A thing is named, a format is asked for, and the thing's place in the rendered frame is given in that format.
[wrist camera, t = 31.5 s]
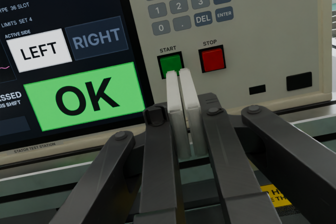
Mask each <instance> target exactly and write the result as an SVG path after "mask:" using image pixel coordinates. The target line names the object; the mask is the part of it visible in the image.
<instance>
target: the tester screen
mask: <svg viewBox="0 0 336 224"><path fill-rule="evenodd" d="M117 16H120V18H121V22H122V26H123V29H124V33H125V37H126V41H127V45H128V49H127V50H122V51H118V52H113V53H108V54H103V55H99V56H94V57H89V58H85V59H80V60H75V61H70V62H66V63H61V64H56V65H52V66H47V67H42V68H37V69H33V70H28V71H23V72H19V70H18V68H17V65H16V63H15V60H14V58H13V55H12V53H11V50H10V48H9V46H8V43H7V40H12V39H16V38H21V37H26V36H30V35H35V34H39V33H44V32H48V31H53V30H58V29H62V28H67V27H71V26H76V25H81V24H85V23H90V22H94V21H99V20H103V19H108V18H113V17H117ZM131 62H133V64H134V68H135V71H136V75H137V79H138V83H139V87H140V91H141V95H142V99H143V102H144V106H145V109H146V108H147V104H146V100H145V96H144V93H143V89H142V85H141V81H140V77H139V73H138V69H137V65H136V61H135V57H134V53H133V49H132V45H131V42H130V38H129V34H128V30H127V26H126V22H125V18H124V14H123V10H122V6H121V2H120V0H0V121H2V120H7V119H12V118H17V117H21V116H25V118H26V120H27V123H28V125H29V127H30V130H27V131H22V132H17V133H12V134H7V135H3V136H0V145H4V144H9V143H14V142H19V141H24V140H29V139H34V138H39V137H44V136H49V135H54V134H59V133H63V132H68V131H73V130H78V129H83V128H88V127H93V126H98V125H103V124H108V123H113V122H118V121H123V120H128V119H133V118H138V117H143V111H140V112H135V113H130V114H125V115H121V116H116V117H111V118H106V119H101V120H96V121H91V122H86V123H81V124H76V125H71V126H66V127H61V128H56V129H51V130H46V131H42V129H41V126H40V124H39V122H38V119H37V117H36V114H35V112H34V109H33V107H32V104H31V102H30V100H29V97H28V95H27V92H26V90H25V87H24V85H26V84H31V83H36V82H40V81H45V80H50V79H55V78H59V77H64V76H69V75H74V74H78V73H83V72H88V71H93V70H97V69H102V68H107V67H112V66H116V65H121V64H126V63H131Z"/></svg>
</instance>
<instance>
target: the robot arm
mask: <svg viewBox="0 0 336 224"><path fill-rule="evenodd" d="M179 76H180V82H181V87H182V93H183V98H184V103H185V109H186V114H187V119H188V124H189V129H190V134H191V139H192V144H193V149H194V154H195V156H197V157H203V156H207V154H208V155H209V160H210V166H211V168H212V172H213V176H214V180H215V184H216V188H217V192H218V196H219V201H220V205H221V209H222V213H223V217H224V221H225V224H282V221H281V219H280V217H279V215H278V213H277V211H276V209H275V207H274V204H273V202H272V200H271V198H270V196H269V194H268V193H267V192H266V191H262V189H261V187H260V185H259V183H258V180H257V178H256V176H255V174H254V171H253V169H252V167H251V165H250V162H249V160H250V161H251V162H252V163H253V164H254V165H255V166H256V167H257V168H258V169H259V170H260V171H261V172H262V173H263V174H264V176H265V177H266V178H267V179H268V180H269V181H270V182H271V183H272V184H273V185H274V186H275V187H276V188H277V189H278V190H279V191H280V192H281V193H282V194H283V195H284V196H285V197H286V198H287V199H288V201H289V202H290V203H291V204H292V205H293V206H294V207H295V208H296V209H297V210H298V211H299V212H300V213H301V214H302V215H303V216H304V217H305V218H306V219H307V220H308V221H309V222H310V223H311V224H336V153H335V152H334V151H332V150H331V149H329V148H328V147H326V146H325V145H323V144H322V143H320V142H319V141H317V140H315V139H314V138H312V137H311V136H309V135H308V134H306V133H305V132H303V131H302V130H300V129H299V128H297V127H295V126H294V125H292V124H291V123H289V122H288V121H286V120H285V119H283V118H282V117H280V116H278V115H277V114H275V113H274V112H272V111H271V110H269V109H268V108H266V107H264V106H261V105H251V106H247V107H245V108H243V109H242V110H241V115H231V114H228V113H227V111H226V110H225V109H224V108H222V106H221V104H220V102H219V100H218V98H217V96H216V94H214V93H212V92H210V93H204V94H199V95H197V93H196V90H195V86H194V83H193V80H192V76H191V73H190V70H189V69H188V68H182V69H180V70H179ZM166 90H167V102H162V103H156V104H154V105H152V106H149V107H147V108H146V109H144V110H143V112H142V113H143V117H144V121H145V125H146V128H145V131H144V132H142V133H140V134H138V135H135V136H134V134H133V133H132V132H131V131H128V130H125V131H119V132H116V133H115V134H113V135H112V136H111V137H110V138H109V139H108V141H107V142H106V143H105V145H104V146H103V148H102V149H101V150H100V152H99V153H98V155H97V156H96V157H95V159H94V160H93V162H92V163H91V164H90V166H89V167H88V169H87V170H86V172H85V173H84V174H83V176H82V177H81V179H80V180H79V181H78V183H77V184H76V186H75V187H74V188H73V190H72V191H71V193H70V194H69V195H68V197H67V198H66V200H65V201H64V202H63V204H62V205H61V207H60V208H59V209H58V211H57V212H56V214H55V215H54V216H53V218H52V219H51V221H50V222H49V224H125V222H126V220H127V217H128V215H129V213H130V210H131V208H132V206H133V203H134V201H135V198H136V196H137V194H138V191H139V189H140V187H141V193H140V206H139V214H135V215H134V219H133V224H186V217H185V209H184V200H183V192H182V183H181V175H180V166H179V160H178V159H180V160H186V159H190V157H191V156H192V154H191V148H190V142H189V136H188V130H187V124H186V118H185V112H184V106H183V101H182V96H181V91H180V86H179V82H178V77H177V72H176V71H175V70H172V71H167V73H166ZM245 153H246V154H245ZM248 159H249V160H248Z"/></svg>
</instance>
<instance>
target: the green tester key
mask: <svg viewBox="0 0 336 224"><path fill-rule="evenodd" d="M160 63H161V68H162V72H163V77H164V78H166V73H167V72H169V71H175V72H176V74H177V76H178V75H180V74H179V71H180V69H182V64H181V59H180V55H179V54H177V55H172V56H167V57H162V58H160Z"/></svg>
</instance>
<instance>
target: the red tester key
mask: <svg viewBox="0 0 336 224"><path fill-rule="evenodd" d="M201 55H202V61H203V67H204V70H205V71H206V72H208V71H213V70H218V69H223V68H224V67H225V66H224V59H223V52H222V49H221V48H216V49H211V50H206V51H202V52H201Z"/></svg>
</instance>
